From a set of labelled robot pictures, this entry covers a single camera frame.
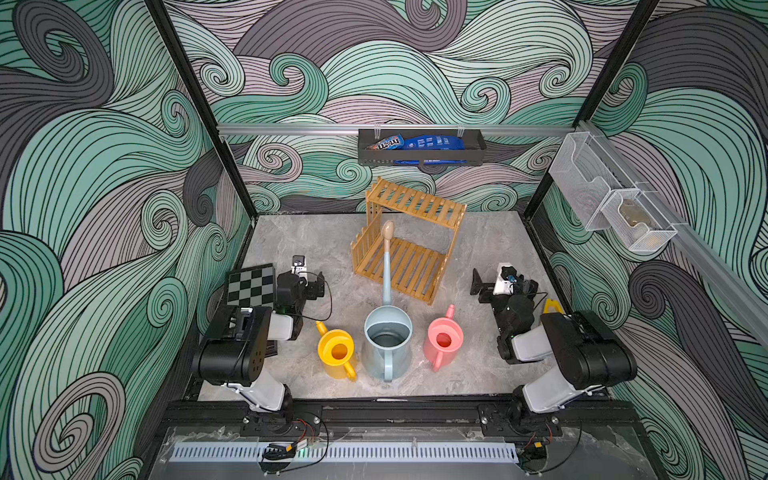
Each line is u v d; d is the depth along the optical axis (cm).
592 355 45
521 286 78
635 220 67
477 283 81
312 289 85
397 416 75
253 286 95
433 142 92
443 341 75
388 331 85
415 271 101
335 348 75
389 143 92
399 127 95
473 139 96
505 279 75
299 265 81
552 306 93
